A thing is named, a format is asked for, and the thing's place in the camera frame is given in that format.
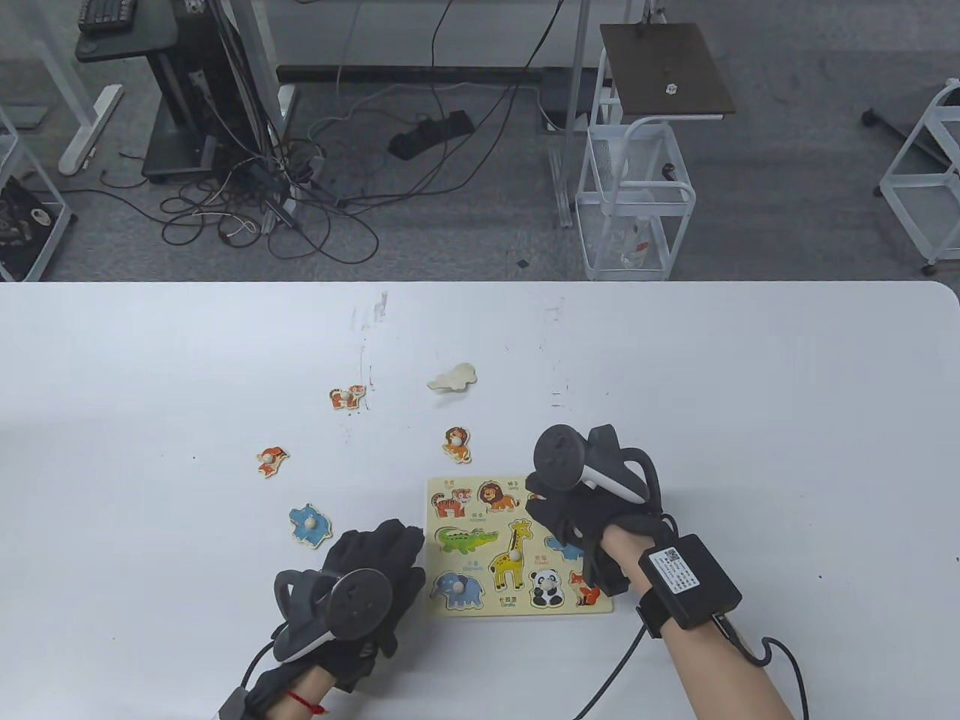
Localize person's left hand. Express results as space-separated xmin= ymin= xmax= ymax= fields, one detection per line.
xmin=300 ymin=520 xmax=427 ymax=691

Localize person's right hand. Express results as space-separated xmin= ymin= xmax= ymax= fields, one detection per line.
xmin=523 ymin=474 xmax=672 ymax=593

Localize blue hippo puzzle piece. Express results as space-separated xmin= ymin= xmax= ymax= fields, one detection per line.
xmin=289 ymin=503 xmax=332 ymax=550

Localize panda puzzle piece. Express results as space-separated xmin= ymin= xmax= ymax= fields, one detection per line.
xmin=527 ymin=568 xmax=563 ymax=608

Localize yellow giraffe puzzle piece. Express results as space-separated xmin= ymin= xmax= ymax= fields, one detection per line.
xmin=487 ymin=519 xmax=535 ymax=591

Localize wooden animal puzzle frame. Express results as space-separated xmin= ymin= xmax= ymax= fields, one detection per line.
xmin=426 ymin=475 xmax=614 ymax=617

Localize crocodile wooden puzzle piece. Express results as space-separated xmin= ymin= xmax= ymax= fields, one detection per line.
xmin=427 ymin=362 xmax=479 ymax=393

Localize person's right forearm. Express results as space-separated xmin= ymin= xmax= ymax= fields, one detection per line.
xmin=602 ymin=525 xmax=796 ymax=720

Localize person's left forearm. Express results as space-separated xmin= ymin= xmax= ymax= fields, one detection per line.
xmin=285 ymin=667 xmax=335 ymax=720

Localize clear plastic bottle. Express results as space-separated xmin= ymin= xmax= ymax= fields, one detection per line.
xmin=619 ymin=214 xmax=652 ymax=269

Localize black power strip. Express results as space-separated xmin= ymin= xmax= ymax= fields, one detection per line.
xmin=388 ymin=110 xmax=475 ymax=160

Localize white metal pole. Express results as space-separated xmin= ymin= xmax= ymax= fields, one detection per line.
xmin=550 ymin=0 xmax=595 ymax=228

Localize brown board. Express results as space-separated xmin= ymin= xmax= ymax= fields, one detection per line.
xmin=600 ymin=22 xmax=736 ymax=121

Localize black bag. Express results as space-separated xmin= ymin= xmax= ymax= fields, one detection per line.
xmin=0 ymin=176 xmax=65 ymax=282

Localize black desk crossbar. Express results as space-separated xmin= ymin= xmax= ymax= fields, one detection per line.
xmin=276 ymin=65 xmax=545 ymax=85

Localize black computer tower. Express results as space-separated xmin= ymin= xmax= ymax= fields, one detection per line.
xmin=142 ymin=0 xmax=260 ymax=186

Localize white desk foot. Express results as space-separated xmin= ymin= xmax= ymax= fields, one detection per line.
xmin=30 ymin=30 xmax=125 ymax=177

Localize white metal cart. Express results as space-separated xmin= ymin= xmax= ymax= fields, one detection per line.
xmin=879 ymin=77 xmax=960 ymax=275

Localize white metal rack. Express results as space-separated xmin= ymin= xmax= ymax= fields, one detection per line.
xmin=0 ymin=105 xmax=74 ymax=282

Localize white desk leg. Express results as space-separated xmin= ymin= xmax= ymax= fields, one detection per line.
xmin=225 ymin=0 xmax=297 ymax=125

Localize black desk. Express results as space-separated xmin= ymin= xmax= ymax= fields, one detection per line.
xmin=73 ymin=0 xmax=181 ymax=65

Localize black keyboard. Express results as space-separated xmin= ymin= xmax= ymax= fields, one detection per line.
xmin=77 ymin=0 xmax=140 ymax=32

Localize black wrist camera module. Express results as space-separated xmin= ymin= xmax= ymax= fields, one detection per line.
xmin=585 ymin=551 xmax=631 ymax=593

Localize black cable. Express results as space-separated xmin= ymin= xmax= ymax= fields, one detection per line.
xmin=574 ymin=622 xmax=647 ymax=720
xmin=712 ymin=615 xmax=812 ymax=720
xmin=241 ymin=641 xmax=277 ymax=689

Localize white wire cart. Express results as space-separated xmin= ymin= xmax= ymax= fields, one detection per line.
xmin=575 ymin=45 xmax=697 ymax=282

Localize tangle of floor cables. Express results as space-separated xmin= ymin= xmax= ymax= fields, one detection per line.
xmin=101 ymin=135 xmax=380 ymax=263

